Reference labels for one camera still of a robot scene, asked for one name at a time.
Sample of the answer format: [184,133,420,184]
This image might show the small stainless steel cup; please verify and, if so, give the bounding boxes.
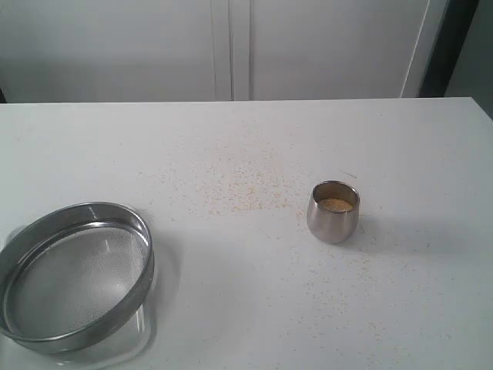
[307,180,361,244]

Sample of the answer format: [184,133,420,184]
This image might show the round steel mesh sieve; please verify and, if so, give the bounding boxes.
[1,202,155,354]

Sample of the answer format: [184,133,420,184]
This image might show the clear glass bowl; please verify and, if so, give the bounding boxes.
[0,221,182,367]

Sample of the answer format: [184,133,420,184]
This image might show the dark vertical post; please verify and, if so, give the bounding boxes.
[418,0,479,98]

